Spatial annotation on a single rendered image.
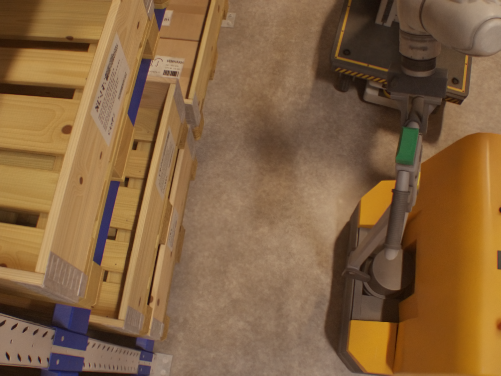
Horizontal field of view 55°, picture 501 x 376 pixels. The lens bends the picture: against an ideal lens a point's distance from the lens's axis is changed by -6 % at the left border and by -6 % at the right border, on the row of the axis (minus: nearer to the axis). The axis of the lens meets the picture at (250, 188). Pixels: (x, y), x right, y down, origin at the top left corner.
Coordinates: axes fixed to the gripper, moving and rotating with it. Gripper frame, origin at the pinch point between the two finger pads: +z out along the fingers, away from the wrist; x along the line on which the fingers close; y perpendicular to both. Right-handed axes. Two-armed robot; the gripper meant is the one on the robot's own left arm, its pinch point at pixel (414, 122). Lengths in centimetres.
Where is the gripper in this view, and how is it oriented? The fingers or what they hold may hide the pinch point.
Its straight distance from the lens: 122.6
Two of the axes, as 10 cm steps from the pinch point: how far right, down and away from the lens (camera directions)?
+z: 1.0, 8.0, 5.9
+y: -3.8, 5.8, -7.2
